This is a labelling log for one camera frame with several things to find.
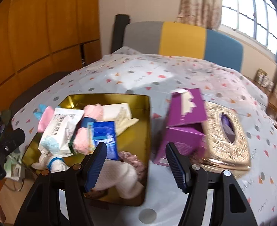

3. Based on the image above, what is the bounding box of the white wet wipes pack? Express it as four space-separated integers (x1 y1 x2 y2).
38 108 84 158

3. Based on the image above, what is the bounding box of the grey yellow blue sofa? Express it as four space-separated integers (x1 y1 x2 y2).
123 21 243 71

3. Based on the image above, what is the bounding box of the white waffle cloth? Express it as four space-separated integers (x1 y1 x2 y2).
92 159 144 199

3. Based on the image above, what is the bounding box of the beige towel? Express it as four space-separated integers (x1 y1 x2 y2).
115 118 139 136

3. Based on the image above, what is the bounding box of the patterned white tablecloth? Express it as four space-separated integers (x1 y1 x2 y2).
11 48 277 225

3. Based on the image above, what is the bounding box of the ornate gold tissue box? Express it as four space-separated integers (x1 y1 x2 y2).
200 101 251 176

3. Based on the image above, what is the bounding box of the gold metal tray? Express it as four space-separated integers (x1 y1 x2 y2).
22 93 151 207

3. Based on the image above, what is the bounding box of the beige patterned curtain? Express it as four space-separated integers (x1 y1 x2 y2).
176 0 222 30

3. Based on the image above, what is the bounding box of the white knitted glove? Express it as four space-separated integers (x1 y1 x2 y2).
31 153 69 173

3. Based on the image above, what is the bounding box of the window with grille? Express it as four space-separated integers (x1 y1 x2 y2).
221 0 277 60

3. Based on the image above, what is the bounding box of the wooden side table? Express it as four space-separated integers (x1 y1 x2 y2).
247 78 277 127

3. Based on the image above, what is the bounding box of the blue pink plush toy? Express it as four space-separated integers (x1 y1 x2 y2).
34 104 54 133

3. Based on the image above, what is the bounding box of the purple cardboard box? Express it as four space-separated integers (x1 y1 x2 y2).
153 88 207 166

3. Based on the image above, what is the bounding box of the blue tempo tissue pack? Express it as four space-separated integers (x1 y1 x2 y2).
87 121 119 160

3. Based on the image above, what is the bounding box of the pink satin scrunchie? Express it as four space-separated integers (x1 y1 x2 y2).
119 151 147 182

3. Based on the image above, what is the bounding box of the white towel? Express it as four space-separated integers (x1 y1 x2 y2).
102 103 132 121

